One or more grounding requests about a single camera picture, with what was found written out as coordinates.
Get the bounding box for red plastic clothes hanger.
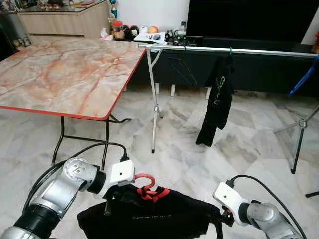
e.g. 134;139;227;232
134;173;170;202

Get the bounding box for black shirt with red trim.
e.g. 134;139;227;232
76;183;225;239

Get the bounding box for blue plastic clothes hanger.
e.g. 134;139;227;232
288;54;319;97

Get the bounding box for marble pattern folding table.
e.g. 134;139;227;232
0;36;146;170

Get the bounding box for black low television console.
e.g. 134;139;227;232
112;35;319;98

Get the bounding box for pink white tissue box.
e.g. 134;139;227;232
100;27;114;40

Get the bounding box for black mouse ear toys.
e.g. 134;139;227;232
123;25;140;40

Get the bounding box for clear jar with red lid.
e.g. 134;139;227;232
112;20;125;39

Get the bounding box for light wooden sideboard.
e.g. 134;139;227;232
17;0;111;39

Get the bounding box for gold and blue trophy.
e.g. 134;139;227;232
110;0;118;20

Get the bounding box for dark glass display cabinet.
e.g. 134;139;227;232
0;10;34;61

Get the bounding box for black flat screen television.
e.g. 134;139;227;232
187;0;319;38

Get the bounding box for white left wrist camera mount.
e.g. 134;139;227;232
108;159;136;188

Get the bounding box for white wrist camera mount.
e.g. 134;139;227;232
213;181;250;220
108;159;136;188

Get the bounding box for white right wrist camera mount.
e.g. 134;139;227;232
213;181;250;220

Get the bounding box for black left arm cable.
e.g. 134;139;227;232
22;142;130;210

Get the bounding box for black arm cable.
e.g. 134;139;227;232
227;174;307;239
22;142;130;210

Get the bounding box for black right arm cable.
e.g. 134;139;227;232
227;174;307;239

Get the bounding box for black wire clothes hanger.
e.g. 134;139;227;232
167;44;199;86

